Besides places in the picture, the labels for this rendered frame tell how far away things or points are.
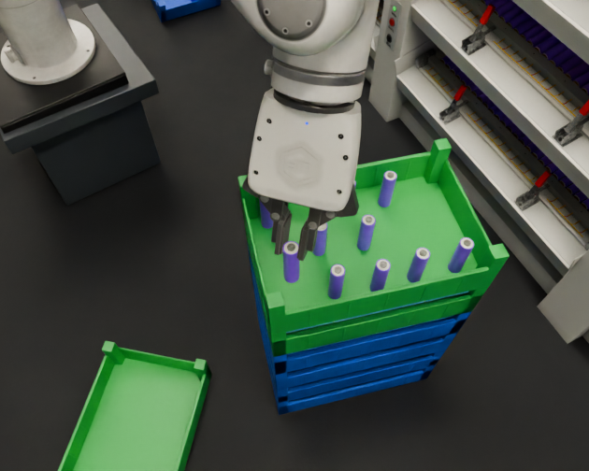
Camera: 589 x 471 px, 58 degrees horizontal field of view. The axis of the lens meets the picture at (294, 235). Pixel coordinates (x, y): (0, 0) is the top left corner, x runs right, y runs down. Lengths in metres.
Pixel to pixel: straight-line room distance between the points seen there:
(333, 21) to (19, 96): 0.91
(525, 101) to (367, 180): 0.40
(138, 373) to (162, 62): 0.94
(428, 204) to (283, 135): 0.36
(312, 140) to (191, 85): 1.12
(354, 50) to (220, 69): 1.19
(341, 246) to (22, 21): 0.73
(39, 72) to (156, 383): 0.66
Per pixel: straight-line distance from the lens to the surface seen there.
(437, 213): 0.80
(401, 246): 0.75
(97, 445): 1.11
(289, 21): 0.37
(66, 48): 1.21
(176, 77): 1.62
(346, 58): 0.45
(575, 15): 0.96
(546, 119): 1.06
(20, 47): 1.21
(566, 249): 1.14
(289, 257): 0.56
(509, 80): 1.10
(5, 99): 1.21
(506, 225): 1.28
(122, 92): 1.18
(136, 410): 1.10
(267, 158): 0.50
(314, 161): 0.49
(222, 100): 1.53
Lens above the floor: 1.03
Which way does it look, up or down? 57 degrees down
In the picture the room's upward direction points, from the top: straight up
